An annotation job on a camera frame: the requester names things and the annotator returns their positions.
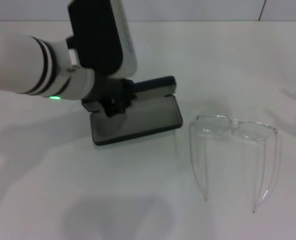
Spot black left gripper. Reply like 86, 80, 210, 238
82, 72, 137, 118

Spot black glasses case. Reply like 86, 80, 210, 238
81, 75, 183, 147

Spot clear white glasses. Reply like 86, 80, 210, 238
189, 114, 283, 214

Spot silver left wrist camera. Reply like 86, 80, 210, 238
67, 0, 138, 78

